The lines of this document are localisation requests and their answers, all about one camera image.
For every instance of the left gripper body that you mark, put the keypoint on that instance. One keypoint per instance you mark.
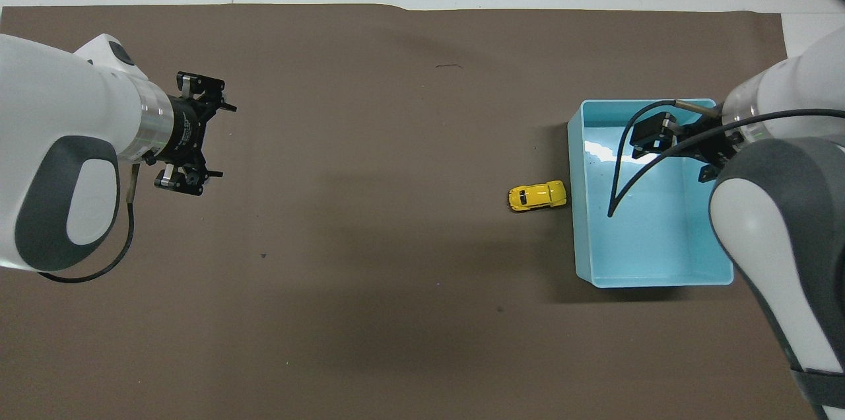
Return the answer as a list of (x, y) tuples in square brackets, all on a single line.
[(186, 131)]

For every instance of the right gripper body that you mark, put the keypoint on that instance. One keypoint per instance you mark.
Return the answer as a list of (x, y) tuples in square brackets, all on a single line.
[(709, 142)]

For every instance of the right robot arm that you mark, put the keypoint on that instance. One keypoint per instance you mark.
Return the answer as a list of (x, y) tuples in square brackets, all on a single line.
[(785, 209)]

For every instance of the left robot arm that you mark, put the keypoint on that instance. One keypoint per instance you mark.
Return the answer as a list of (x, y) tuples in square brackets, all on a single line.
[(59, 116)]

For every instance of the yellow toy beetle car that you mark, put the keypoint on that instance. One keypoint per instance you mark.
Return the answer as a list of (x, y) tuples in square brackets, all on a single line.
[(538, 195)]

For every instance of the light blue plastic bin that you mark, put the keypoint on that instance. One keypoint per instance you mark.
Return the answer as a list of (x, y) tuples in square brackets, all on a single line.
[(660, 235)]

